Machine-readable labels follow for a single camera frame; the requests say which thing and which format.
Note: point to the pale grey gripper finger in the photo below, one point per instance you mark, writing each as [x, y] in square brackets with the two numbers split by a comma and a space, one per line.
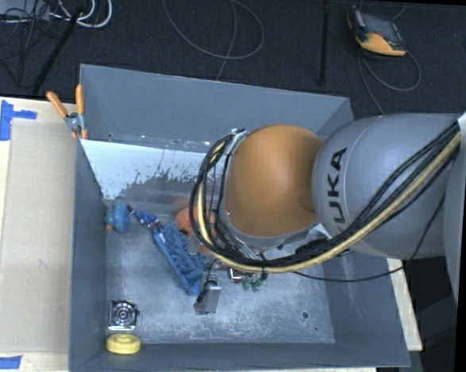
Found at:
[214, 299]
[200, 307]

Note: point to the grey metal bin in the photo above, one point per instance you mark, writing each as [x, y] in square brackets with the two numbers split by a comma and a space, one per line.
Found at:
[247, 317]

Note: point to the blue bristle brush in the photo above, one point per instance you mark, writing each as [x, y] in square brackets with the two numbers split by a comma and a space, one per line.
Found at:
[178, 257]

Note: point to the orange soft toy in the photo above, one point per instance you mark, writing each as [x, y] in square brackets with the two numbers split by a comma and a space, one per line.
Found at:
[183, 219]

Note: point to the silver square ringed block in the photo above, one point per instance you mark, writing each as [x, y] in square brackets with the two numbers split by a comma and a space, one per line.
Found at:
[123, 316]

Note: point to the small blue and red toy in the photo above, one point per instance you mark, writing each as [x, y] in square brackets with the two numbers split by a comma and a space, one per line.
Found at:
[146, 218]

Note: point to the blue spotted toy animal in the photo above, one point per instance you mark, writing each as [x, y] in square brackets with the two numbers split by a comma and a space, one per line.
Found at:
[118, 217]

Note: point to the pale flat board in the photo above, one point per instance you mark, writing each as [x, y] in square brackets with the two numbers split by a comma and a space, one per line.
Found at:
[35, 227]

